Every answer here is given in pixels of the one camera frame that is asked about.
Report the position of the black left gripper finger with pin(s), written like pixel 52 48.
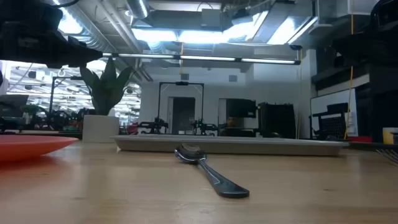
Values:
pixel 88 55

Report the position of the orange plastic plate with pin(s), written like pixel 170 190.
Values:
pixel 28 146

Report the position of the grey rectangular tray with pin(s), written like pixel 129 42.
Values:
pixel 230 145

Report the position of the dark metal spoon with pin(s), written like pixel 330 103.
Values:
pixel 214 179

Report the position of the green leafy plant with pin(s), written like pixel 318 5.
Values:
pixel 105 87

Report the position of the white plant pot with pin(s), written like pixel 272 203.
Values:
pixel 100 128

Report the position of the white whiteboard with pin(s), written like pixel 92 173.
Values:
pixel 332 109

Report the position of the black mesh chair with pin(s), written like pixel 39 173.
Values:
pixel 332 123

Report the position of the yellow container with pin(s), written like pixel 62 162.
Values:
pixel 390 135

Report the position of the long ceiling light bar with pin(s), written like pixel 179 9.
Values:
pixel 205 58

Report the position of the black cabinet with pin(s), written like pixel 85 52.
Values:
pixel 276 120

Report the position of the black monitor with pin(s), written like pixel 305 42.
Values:
pixel 241 108

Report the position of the person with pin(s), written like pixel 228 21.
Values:
pixel 231 124

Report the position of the black robot station frame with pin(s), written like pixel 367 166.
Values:
pixel 181 109

